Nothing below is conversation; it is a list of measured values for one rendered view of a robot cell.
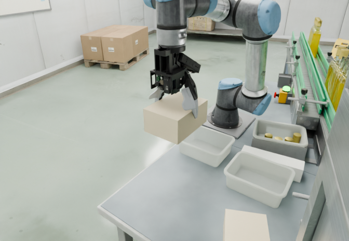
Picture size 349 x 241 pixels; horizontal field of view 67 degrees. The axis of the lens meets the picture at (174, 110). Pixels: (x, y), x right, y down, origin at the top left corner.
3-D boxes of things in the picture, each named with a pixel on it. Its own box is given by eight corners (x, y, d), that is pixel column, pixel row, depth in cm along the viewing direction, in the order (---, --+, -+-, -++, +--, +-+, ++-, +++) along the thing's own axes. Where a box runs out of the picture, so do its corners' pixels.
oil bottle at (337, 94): (343, 124, 115) (358, 78, 105) (329, 122, 117) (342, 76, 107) (340, 118, 119) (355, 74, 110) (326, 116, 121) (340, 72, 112)
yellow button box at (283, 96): (289, 105, 162) (292, 93, 159) (277, 103, 164) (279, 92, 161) (289, 100, 168) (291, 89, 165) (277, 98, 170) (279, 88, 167)
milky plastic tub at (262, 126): (304, 163, 111) (308, 146, 107) (249, 152, 118) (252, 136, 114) (301, 141, 125) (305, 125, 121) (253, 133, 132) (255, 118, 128)
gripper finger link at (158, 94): (139, 104, 78) (152, 83, 72) (152, 97, 83) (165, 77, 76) (146, 111, 78) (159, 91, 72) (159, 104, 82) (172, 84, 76)
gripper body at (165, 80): (149, 91, 71) (147, 47, 66) (169, 81, 77) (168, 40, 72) (172, 97, 67) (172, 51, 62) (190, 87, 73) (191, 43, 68)
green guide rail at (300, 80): (303, 111, 125) (307, 96, 121) (301, 111, 125) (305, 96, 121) (292, 38, 271) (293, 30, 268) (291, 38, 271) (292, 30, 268)
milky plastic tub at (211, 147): (217, 174, 107) (219, 157, 103) (173, 155, 119) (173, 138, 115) (235, 153, 120) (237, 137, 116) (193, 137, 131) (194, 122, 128)
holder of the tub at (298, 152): (317, 166, 110) (322, 151, 106) (250, 152, 118) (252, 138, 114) (313, 144, 124) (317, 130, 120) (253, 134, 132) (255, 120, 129)
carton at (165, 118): (144, 131, 78) (143, 108, 74) (175, 111, 89) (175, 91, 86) (177, 144, 71) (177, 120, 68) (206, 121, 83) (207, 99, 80)
